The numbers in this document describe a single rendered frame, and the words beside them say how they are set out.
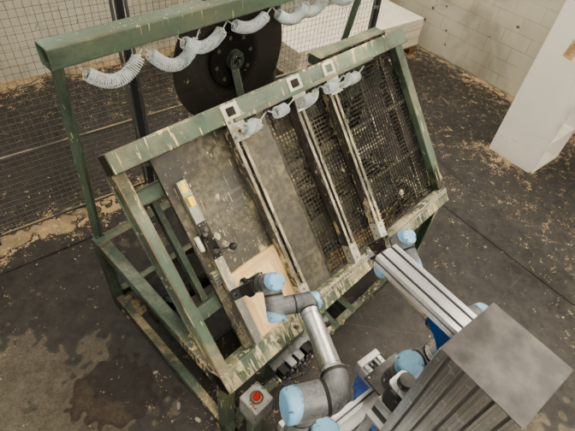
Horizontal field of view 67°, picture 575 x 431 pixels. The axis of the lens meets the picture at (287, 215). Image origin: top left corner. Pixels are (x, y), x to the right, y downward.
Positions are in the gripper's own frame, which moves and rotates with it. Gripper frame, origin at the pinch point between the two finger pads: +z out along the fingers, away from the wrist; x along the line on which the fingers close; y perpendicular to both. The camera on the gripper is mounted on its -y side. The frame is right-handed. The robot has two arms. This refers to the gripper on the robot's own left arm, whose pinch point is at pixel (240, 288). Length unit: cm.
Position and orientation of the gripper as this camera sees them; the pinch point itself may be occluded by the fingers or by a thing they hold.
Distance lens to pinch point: 199.3
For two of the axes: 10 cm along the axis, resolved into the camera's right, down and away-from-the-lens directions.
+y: 7.8, -3.9, 4.9
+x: -4.3, -9.0, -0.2
